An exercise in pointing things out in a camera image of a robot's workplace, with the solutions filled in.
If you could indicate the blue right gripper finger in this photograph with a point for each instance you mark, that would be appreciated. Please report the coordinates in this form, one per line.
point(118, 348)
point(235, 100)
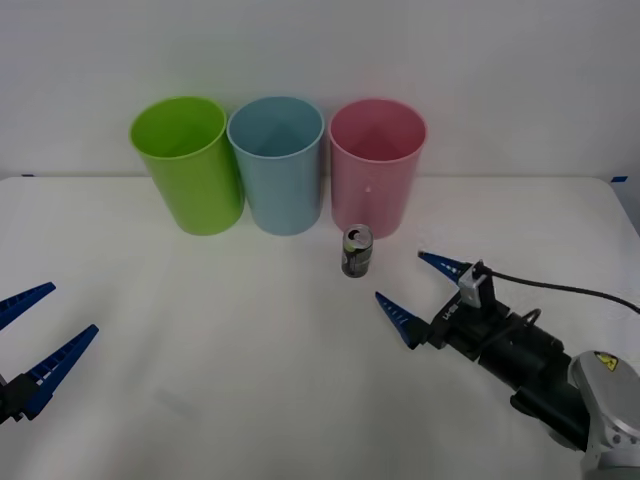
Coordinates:
point(445, 263)
point(402, 320)

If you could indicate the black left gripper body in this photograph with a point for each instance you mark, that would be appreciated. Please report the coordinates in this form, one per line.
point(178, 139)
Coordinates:
point(2, 395)

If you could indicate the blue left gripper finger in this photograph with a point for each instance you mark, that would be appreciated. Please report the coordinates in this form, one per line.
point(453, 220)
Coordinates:
point(60, 365)
point(25, 302)

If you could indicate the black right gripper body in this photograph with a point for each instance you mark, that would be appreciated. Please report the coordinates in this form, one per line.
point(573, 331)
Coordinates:
point(460, 325)

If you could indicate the black drink can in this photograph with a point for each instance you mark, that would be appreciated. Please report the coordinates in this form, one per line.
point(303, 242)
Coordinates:
point(357, 260)

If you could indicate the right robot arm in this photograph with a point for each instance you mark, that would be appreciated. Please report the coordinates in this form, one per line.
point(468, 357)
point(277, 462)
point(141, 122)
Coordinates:
point(535, 360)

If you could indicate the pink plastic bin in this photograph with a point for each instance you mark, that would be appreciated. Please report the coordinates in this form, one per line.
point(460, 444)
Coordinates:
point(375, 190)

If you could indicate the pale blue plastic bin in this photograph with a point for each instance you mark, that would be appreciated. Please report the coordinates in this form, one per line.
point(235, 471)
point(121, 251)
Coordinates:
point(282, 195)

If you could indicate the green plastic bin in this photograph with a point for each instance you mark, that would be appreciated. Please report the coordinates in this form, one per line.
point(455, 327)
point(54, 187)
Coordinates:
point(200, 190)

